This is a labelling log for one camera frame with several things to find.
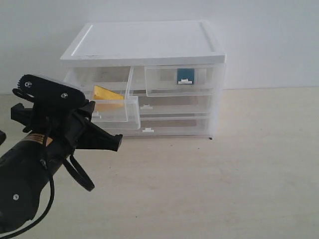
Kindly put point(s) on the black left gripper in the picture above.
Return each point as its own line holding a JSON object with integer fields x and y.
{"x": 73, "y": 127}

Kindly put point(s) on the yellow cheese wedge block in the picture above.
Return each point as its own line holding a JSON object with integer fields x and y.
{"x": 106, "y": 99}

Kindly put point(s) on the teal bottle white cap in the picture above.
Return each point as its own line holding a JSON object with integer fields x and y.
{"x": 191, "y": 76}

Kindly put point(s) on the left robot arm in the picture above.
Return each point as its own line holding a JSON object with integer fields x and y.
{"x": 25, "y": 170}

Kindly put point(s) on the white plastic drawer cabinet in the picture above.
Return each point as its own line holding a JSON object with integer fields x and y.
{"x": 143, "y": 44}

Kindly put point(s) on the clear middle wide drawer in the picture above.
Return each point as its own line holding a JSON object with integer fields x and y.
{"x": 175, "y": 105}

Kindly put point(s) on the clear wide drawer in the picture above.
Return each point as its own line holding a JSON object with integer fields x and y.
{"x": 169, "y": 127}
{"x": 175, "y": 105}

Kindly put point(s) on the clear bottom wide drawer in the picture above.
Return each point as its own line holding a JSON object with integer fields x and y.
{"x": 169, "y": 127}

